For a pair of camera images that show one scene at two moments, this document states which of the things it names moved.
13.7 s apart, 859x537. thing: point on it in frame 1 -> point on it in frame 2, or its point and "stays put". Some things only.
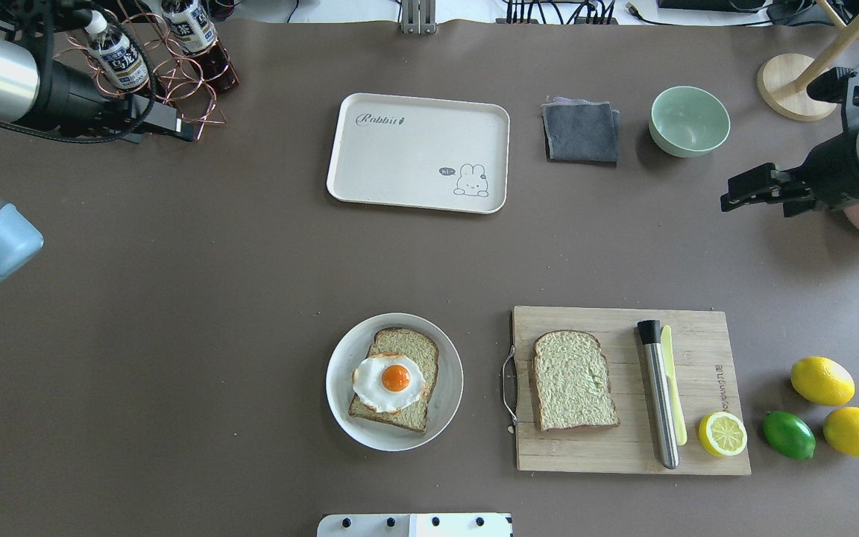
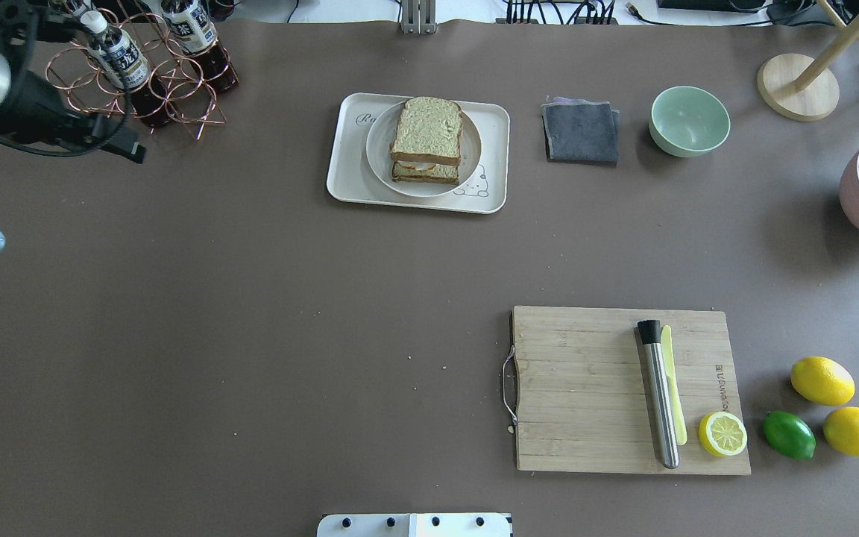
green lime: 790,434 stays put
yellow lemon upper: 822,381 stays put
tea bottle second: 191,24 stays put
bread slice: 573,380 -> 429,130
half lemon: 723,433 stays put
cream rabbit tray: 419,152 stays put
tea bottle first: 115,52 stays put
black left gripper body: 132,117 -> 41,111
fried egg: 388,383 -> 417,165
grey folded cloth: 581,131 stays put
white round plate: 395,382 -> 379,142
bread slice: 421,350 -> 444,174
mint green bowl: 687,121 stays put
